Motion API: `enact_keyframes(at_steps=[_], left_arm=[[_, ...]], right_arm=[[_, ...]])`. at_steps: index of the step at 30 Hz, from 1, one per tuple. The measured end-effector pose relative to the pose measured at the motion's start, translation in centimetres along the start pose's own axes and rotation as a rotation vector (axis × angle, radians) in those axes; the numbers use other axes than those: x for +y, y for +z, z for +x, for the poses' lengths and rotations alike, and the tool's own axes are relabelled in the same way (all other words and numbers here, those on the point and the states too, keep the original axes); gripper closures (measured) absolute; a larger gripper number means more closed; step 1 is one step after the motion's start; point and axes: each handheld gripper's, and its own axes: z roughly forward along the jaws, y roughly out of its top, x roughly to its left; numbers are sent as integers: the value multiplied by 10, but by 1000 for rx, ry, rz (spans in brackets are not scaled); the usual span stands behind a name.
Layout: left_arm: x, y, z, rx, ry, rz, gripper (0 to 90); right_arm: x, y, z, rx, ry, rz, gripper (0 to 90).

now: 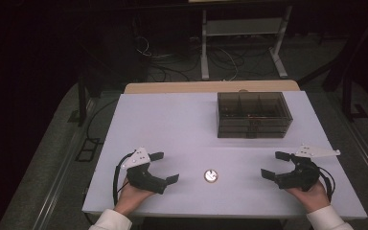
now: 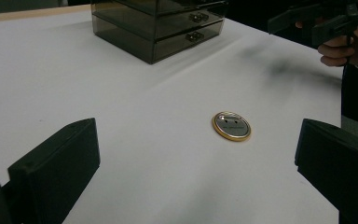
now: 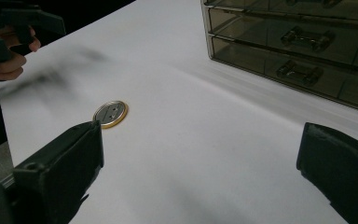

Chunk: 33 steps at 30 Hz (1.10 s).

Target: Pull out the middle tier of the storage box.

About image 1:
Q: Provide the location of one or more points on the smoky transparent storage box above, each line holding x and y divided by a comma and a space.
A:
252, 105

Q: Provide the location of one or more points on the smoky transparent drawer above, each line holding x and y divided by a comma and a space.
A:
236, 122
236, 132

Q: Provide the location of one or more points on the person's left hand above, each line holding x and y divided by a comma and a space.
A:
131, 198

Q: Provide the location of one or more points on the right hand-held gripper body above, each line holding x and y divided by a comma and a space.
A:
303, 175

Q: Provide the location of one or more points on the round gold-rimmed compact mirror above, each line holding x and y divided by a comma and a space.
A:
211, 176

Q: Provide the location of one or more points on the smoky transparent bottom drawer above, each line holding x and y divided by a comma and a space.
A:
236, 132

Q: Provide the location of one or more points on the person's right hand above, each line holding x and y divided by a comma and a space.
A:
314, 198

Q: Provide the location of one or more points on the smoky transparent middle drawer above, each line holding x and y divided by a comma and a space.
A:
236, 122

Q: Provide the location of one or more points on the dark metal stand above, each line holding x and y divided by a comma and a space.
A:
82, 102
348, 96

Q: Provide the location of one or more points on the white metal desk frame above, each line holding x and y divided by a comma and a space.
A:
204, 48

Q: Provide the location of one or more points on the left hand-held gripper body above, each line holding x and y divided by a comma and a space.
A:
142, 177

